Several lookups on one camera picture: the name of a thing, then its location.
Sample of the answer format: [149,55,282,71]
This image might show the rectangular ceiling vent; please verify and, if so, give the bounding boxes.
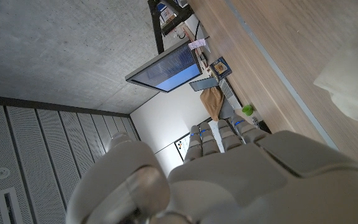
[0,186,24,224]

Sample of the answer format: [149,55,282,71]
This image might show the flat computer monitor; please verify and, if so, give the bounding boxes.
[124,38,203,93]

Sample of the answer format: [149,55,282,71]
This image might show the pink sticky note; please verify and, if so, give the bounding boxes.
[188,38,207,51]

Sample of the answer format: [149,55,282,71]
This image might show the beige cheesecloth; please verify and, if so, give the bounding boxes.
[313,12,358,130]

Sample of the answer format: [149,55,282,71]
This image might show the black monitor cable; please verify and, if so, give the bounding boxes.
[194,20,211,40]

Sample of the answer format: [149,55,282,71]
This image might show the stack of books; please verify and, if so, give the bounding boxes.
[157,0,189,30]

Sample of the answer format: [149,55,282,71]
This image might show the brown jacket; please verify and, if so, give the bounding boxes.
[200,86,225,122]

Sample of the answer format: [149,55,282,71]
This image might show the small blue card box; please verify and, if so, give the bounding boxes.
[209,56,233,80]

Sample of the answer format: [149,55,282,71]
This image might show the small green object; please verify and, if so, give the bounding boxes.
[241,104,255,117]

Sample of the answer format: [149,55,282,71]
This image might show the grey office chair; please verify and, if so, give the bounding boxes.
[218,96,235,121]

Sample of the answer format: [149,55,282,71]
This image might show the silver laptop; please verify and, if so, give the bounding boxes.
[188,77,243,110]

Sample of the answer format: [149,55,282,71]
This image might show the wall whiteboard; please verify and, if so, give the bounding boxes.
[173,131,193,162]

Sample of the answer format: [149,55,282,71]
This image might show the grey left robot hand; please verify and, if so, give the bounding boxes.
[65,114,358,224]

